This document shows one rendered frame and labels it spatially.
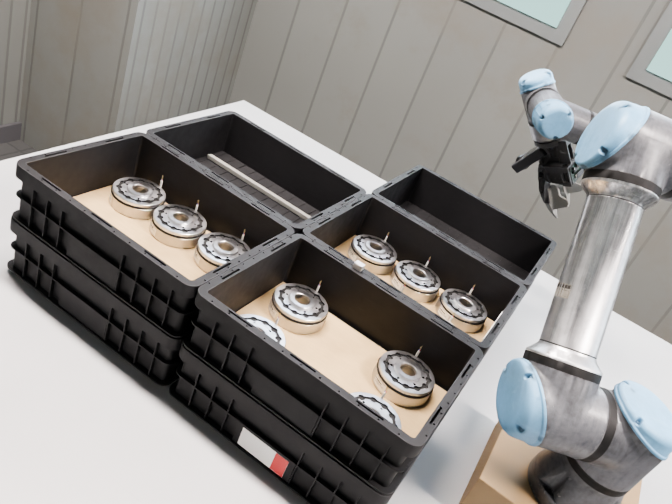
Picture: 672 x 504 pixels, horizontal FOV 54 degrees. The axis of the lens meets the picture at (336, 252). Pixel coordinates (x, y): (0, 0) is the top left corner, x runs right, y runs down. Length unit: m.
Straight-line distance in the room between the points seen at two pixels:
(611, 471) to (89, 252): 0.88
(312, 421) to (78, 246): 0.48
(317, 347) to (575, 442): 0.43
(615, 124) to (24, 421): 0.97
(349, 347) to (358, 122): 1.96
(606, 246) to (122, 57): 2.06
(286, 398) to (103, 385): 0.32
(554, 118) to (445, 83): 1.45
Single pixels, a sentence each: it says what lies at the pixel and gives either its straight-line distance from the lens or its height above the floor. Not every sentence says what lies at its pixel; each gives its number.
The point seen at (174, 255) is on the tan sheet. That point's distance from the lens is 1.23.
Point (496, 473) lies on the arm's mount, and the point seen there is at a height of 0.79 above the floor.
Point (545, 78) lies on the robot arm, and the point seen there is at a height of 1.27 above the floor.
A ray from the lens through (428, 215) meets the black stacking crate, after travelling 1.73.
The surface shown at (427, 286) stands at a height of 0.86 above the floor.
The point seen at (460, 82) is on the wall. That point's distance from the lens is 2.83.
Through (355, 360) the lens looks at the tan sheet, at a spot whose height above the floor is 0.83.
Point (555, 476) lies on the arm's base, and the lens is 1.16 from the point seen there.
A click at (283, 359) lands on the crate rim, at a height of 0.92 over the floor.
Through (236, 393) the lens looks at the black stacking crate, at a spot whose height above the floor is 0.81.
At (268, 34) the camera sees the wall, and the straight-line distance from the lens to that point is 3.20.
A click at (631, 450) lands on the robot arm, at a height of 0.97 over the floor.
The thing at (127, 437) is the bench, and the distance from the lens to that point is 1.09.
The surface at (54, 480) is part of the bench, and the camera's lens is 1.04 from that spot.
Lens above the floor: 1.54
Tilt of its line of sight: 30 degrees down
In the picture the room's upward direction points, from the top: 23 degrees clockwise
